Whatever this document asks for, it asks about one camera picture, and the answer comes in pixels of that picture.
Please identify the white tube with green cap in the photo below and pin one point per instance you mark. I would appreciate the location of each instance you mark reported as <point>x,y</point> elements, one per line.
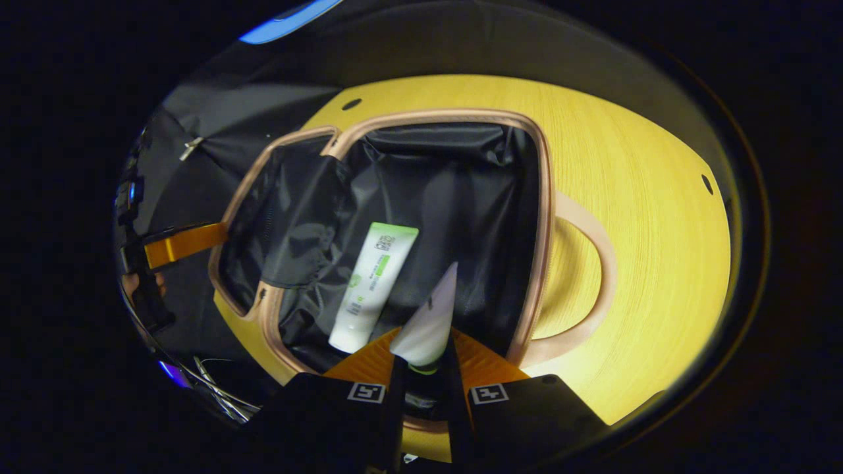
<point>428,329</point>

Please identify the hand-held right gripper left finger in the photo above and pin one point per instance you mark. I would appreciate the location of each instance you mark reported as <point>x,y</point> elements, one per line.
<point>394,408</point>

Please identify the black backdrop cloth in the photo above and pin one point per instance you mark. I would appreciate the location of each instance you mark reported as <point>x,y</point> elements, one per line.
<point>250,112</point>

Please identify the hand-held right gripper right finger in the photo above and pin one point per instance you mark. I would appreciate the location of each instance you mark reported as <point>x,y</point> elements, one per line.
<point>456,408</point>

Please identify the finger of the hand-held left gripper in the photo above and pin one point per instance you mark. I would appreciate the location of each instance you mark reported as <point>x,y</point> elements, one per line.
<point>188,242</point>

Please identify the small white clip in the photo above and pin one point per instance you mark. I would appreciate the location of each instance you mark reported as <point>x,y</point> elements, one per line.
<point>191,148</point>

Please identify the white tube with green label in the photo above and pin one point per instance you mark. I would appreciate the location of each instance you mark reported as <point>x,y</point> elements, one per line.
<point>369,289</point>

